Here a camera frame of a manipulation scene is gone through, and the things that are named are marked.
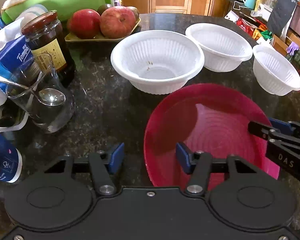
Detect wooden lower cabinets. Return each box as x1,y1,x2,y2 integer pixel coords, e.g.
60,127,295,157
117,0,230,18

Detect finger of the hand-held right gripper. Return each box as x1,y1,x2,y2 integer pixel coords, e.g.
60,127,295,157
269,118,300,142
248,121,300,155

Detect magenta plastic plate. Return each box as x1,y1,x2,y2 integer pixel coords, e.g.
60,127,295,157
144,83,280,188

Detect streaked red apple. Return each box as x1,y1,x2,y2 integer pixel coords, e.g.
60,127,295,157
99,6,137,39

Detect blue and white paper cup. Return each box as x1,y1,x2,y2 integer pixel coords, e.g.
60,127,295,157
0,125,22,183

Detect purple rubber gloves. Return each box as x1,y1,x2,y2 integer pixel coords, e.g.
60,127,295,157
286,41,300,55

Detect white ribbed plastic bowl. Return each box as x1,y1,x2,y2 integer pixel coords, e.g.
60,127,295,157
252,44,300,96
110,30,205,95
185,23,253,72

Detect pale round dishes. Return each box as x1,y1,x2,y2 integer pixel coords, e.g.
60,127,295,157
15,4,49,28

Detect dark brown kiwi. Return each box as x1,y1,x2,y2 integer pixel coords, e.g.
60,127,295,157
97,3,113,15

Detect clear plastic oil bottle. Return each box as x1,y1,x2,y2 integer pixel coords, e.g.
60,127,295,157
255,0,275,13

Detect yellow tray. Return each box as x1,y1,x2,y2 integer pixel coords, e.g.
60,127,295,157
64,17,142,42

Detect dark sauce glass jar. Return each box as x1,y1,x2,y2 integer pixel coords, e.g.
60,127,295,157
21,10,77,87

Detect blue tissue pack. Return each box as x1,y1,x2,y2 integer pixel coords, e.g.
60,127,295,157
0,35,33,80

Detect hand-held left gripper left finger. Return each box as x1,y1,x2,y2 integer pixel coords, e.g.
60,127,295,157
44,142,125,196

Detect black apron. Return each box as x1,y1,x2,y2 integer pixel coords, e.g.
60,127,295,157
266,0,300,37

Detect dark red apple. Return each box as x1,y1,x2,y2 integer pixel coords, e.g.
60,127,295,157
67,9,101,40

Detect metal spoon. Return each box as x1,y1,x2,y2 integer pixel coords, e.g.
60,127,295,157
0,73,66,106

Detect clear glass cup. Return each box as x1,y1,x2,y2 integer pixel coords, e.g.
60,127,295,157
5,53,75,133

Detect teal mug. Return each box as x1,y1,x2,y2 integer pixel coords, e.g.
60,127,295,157
242,0,257,10

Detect red printed gift bags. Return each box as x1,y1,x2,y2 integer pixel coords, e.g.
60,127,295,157
236,17,268,39

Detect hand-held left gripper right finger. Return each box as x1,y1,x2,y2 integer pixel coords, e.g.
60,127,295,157
175,142,257,195

